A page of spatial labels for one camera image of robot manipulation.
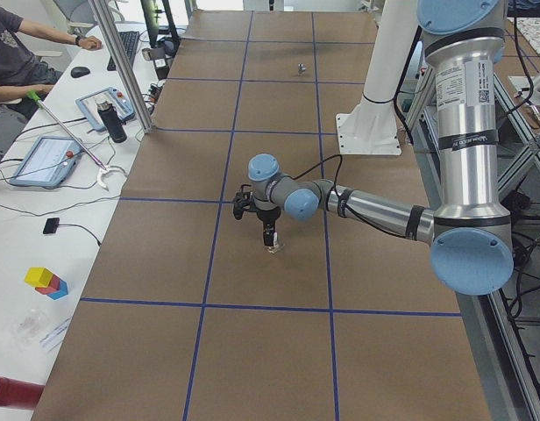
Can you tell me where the near teach pendant tablet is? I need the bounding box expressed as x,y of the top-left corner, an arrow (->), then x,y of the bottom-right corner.
9,136 -> 82,188

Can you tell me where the brass PPR ball valve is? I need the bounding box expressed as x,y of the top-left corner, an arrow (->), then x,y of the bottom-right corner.
266,232 -> 283,253

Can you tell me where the black monitor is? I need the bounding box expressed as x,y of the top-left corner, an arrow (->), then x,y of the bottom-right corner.
140,0 -> 181,56

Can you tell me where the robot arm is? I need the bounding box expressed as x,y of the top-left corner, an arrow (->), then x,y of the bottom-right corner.
233,1 -> 514,296

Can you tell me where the blue toy block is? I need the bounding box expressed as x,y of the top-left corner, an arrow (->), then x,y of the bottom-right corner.
46,279 -> 68,300

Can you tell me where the black computer mouse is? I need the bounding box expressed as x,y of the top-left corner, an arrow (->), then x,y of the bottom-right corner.
70,66 -> 90,79

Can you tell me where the red cylinder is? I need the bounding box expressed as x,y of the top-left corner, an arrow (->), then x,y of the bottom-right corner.
0,376 -> 45,410

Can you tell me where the black keyboard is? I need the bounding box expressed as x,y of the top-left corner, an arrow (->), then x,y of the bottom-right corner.
118,31 -> 140,68

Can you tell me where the small black box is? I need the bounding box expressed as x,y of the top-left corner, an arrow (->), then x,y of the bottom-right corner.
42,218 -> 60,235

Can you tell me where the seated person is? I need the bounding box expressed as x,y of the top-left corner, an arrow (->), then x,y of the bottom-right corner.
0,7 -> 102,157

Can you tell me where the black water bottle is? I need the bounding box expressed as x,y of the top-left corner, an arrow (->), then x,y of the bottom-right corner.
96,101 -> 127,143

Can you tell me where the far teach pendant tablet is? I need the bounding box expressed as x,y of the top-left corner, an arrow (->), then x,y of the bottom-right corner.
75,87 -> 135,132

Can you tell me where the teach pendant tablet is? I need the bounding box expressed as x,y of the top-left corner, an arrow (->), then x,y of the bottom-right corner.
75,87 -> 135,132
9,136 -> 82,188

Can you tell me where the red toy block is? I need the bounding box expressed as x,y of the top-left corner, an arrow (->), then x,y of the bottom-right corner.
35,275 -> 61,296

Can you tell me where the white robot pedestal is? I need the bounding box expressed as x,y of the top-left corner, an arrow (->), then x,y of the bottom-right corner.
337,0 -> 418,156

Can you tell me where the yellow toy block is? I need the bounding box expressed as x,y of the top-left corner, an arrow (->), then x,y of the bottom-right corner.
25,267 -> 53,288

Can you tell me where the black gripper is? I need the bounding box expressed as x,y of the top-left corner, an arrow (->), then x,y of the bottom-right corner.
256,203 -> 281,246

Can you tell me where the aluminium frame post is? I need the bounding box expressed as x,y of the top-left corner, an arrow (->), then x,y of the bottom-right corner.
89,0 -> 153,134

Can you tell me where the reach grabber tool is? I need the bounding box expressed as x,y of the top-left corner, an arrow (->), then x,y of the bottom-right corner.
26,90 -> 127,190

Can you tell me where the clear plastic bag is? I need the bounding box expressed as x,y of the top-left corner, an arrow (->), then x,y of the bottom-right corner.
11,309 -> 49,347

